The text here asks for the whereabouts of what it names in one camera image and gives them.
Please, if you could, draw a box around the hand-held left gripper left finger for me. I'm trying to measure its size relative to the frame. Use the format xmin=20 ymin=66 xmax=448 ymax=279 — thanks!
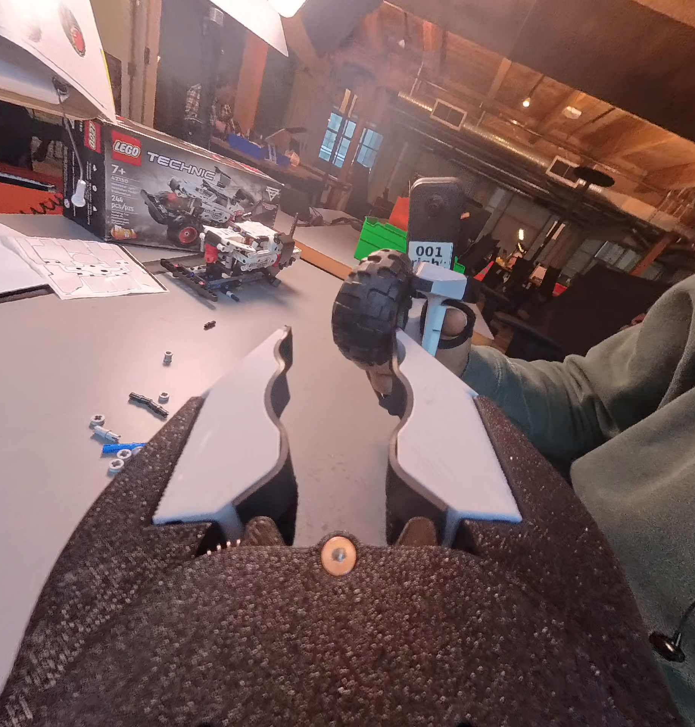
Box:
xmin=153 ymin=326 xmax=297 ymax=540

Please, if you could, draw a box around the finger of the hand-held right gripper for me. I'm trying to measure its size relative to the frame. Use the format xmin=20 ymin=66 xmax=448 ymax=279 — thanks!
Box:
xmin=407 ymin=262 xmax=469 ymax=344

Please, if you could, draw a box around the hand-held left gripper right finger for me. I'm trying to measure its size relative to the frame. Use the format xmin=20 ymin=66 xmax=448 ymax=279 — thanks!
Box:
xmin=388 ymin=332 xmax=522 ymax=544

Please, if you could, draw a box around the black lego wheel red hub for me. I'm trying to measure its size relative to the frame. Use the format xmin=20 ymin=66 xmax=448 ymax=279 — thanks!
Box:
xmin=331 ymin=250 xmax=416 ymax=367

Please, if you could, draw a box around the white lego truck model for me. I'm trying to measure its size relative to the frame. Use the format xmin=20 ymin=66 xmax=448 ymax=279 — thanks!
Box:
xmin=161 ymin=220 xmax=301 ymax=302

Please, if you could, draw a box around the white printed sticker sheet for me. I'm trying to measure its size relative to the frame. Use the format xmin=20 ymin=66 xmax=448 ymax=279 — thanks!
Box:
xmin=2 ymin=233 xmax=167 ymax=300

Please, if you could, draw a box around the person's right forearm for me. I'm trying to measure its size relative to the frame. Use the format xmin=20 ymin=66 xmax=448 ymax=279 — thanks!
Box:
xmin=461 ymin=267 xmax=695 ymax=461

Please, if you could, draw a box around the lego set box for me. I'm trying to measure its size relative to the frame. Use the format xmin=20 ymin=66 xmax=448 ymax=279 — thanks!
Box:
xmin=64 ymin=117 xmax=286 ymax=251

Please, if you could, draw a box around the lego instruction booklet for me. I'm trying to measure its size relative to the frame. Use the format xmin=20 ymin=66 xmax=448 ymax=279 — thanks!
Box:
xmin=0 ymin=0 xmax=119 ymax=122

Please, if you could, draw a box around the green plastic bin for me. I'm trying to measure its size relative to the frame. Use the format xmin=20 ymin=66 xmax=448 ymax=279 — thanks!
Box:
xmin=357 ymin=216 xmax=467 ymax=273

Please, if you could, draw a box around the blue-lit window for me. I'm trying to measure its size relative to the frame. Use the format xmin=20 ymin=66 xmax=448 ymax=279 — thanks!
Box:
xmin=319 ymin=111 xmax=385 ymax=169

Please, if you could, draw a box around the black office chair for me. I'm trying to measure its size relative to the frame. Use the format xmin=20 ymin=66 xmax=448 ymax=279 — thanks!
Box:
xmin=496 ymin=262 xmax=666 ymax=359

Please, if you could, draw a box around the white plastic stand base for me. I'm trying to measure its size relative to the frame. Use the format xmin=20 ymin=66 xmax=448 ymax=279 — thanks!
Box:
xmin=0 ymin=216 xmax=47 ymax=298

